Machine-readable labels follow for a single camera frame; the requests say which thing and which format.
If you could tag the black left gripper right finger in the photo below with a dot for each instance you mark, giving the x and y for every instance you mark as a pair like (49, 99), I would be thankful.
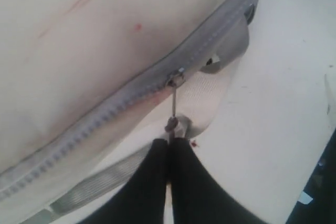
(196, 196)

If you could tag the white fabric backpack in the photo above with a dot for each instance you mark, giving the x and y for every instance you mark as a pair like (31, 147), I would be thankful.
(84, 91)

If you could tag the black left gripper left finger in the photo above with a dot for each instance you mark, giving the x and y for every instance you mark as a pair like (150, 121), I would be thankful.
(142, 198)

